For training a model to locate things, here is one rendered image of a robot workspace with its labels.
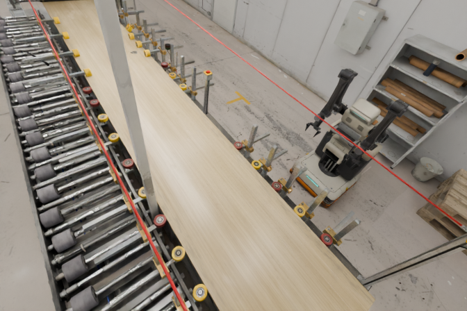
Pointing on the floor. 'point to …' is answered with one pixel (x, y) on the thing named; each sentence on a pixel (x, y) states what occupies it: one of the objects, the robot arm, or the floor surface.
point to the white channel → (121, 71)
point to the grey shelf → (428, 53)
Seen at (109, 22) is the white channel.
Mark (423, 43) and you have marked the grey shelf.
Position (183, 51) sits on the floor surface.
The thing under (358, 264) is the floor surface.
